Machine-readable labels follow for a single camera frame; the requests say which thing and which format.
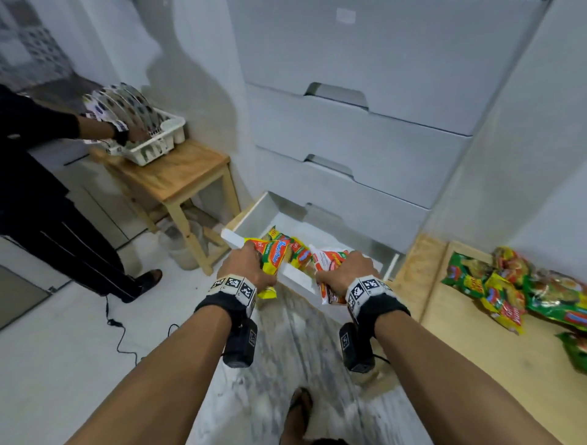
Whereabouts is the wooden board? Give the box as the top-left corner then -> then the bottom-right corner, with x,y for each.
392,233 -> 587,445

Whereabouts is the white dish rack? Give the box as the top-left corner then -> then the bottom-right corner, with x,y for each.
83,107 -> 187,167

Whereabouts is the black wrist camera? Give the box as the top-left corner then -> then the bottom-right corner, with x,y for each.
339,322 -> 376,374
222,317 -> 259,369

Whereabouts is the person's foot in sandal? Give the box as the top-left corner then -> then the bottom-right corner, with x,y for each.
279,387 -> 315,445

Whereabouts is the yellow green crumpled packet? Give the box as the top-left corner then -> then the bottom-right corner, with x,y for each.
493,246 -> 533,286

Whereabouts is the grey floor mat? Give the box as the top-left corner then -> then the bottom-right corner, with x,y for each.
0,264 -> 51,331

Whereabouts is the black marker wristband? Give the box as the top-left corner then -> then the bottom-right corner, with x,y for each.
194,274 -> 258,322
345,274 -> 412,327

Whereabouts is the black cable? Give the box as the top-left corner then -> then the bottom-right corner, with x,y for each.
104,295 -> 180,368

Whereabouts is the white red noodle packet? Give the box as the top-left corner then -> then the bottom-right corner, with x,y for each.
309,245 -> 352,306

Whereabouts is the white open drawer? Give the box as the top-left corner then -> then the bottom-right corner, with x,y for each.
221,191 -> 401,322

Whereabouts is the large green noodle packet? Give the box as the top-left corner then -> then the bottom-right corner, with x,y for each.
522,270 -> 587,332

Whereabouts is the small wooden table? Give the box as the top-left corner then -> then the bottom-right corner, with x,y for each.
89,139 -> 242,276

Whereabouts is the person's left hand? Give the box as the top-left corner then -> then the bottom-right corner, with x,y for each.
216,241 -> 278,290

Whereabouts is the person's left forearm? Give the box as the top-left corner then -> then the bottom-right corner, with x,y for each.
68,304 -> 233,445

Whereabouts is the clear plastic container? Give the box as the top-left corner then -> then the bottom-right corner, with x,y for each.
158,219 -> 208,271

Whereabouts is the person's right hand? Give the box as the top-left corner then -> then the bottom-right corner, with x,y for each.
315,251 -> 381,299

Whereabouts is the white chest of drawers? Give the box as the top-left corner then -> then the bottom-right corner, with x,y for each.
227,0 -> 552,258

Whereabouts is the person's right forearm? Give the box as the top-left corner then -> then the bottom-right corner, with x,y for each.
373,311 -> 564,445

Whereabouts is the yellow red noodle packet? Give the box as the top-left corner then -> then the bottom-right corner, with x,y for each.
481,272 -> 526,335

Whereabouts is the yellow green noodle packet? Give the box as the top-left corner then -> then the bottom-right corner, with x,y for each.
267,226 -> 313,271

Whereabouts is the row of patterned plates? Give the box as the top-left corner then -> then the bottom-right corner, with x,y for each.
82,83 -> 164,139

